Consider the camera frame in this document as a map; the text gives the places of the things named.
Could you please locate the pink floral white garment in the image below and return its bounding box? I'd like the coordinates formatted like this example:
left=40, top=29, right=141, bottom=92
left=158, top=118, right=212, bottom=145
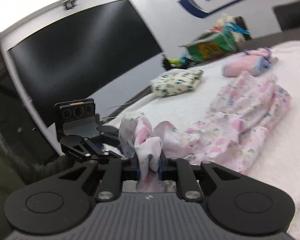
left=119, top=72, right=291, bottom=192

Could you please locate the green zipper storage bag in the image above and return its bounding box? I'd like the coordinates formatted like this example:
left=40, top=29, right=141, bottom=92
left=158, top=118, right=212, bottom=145
left=181, top=22, right=250, bottom=62

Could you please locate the cream green-flower folded garment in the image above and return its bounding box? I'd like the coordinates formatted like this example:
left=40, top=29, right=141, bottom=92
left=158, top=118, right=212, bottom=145
left=150, top=69, right=204, bottom=97

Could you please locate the white fluffy towel mat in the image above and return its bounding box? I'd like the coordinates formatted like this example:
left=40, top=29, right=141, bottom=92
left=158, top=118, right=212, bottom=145
left=110, top=41, right=300, bottom=239

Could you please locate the black yellow-green tool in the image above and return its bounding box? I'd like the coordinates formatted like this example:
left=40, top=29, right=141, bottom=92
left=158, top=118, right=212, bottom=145
left=161, top=54, right=191, bottom=70

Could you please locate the pink folded garment blue trim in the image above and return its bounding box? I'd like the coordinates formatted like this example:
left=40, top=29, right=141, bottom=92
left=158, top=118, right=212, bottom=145
left=222, top=48, right=279, bottom=77

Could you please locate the cream plush in bag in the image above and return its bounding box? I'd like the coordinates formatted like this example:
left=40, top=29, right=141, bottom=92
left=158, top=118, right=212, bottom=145
left=215, top=14, right=245, bottom=43

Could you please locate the black office chair left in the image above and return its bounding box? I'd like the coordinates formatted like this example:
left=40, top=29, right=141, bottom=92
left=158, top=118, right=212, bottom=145
left=273, top=0, right=300, bottom=31

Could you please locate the large black wall screen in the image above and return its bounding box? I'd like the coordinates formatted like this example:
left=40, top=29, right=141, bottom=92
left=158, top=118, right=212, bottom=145
left=9, top=0, right=161, bottom=126

